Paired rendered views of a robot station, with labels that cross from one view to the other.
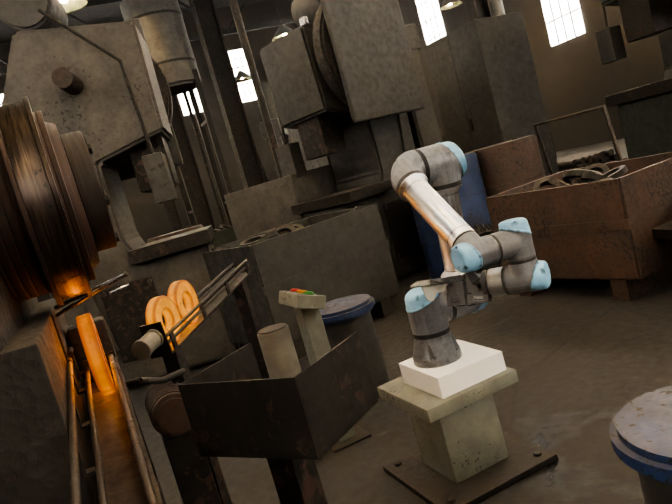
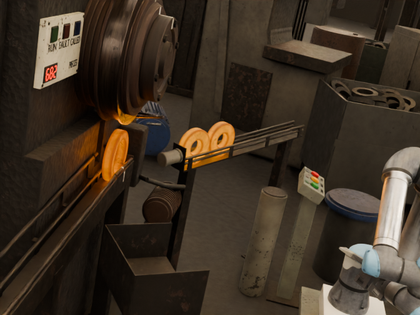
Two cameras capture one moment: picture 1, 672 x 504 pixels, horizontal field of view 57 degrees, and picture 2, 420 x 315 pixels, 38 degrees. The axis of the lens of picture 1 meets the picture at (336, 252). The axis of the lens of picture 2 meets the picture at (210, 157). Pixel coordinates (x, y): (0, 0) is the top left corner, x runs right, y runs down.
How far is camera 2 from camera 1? 0.78 m
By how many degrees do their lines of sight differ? 29
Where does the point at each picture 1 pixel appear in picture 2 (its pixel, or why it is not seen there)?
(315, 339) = (301, 219)
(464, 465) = not seen: outside the picture
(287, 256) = (373, 126)
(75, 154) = (152, 40)
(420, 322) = (345, 272)
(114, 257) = (255, 43)
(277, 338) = (271, 202)
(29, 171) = (111, 45)
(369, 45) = not seen: outside the picture
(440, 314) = not seen: hidden behind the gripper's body
